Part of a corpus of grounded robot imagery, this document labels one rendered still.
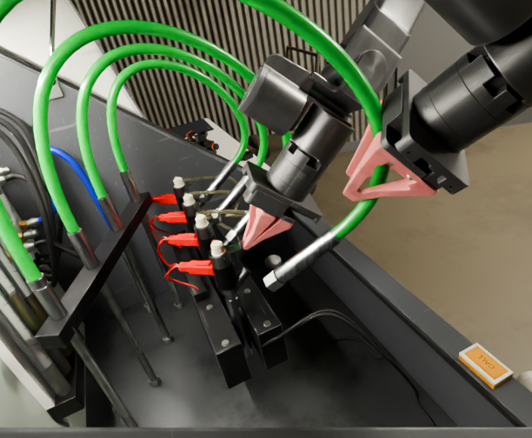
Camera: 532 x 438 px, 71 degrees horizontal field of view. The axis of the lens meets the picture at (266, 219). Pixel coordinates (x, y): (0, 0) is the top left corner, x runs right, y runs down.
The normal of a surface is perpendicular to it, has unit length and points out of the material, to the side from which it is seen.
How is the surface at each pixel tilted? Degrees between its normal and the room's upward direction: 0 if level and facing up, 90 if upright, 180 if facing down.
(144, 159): 90
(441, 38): 90
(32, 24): 90
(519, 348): 0
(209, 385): 0
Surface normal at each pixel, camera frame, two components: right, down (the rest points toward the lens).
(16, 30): 0.40, 0.44
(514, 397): -0.16, -0.83
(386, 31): 0.20, 0.09
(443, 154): 0.54, -0.44
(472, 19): -0.40, 0.90
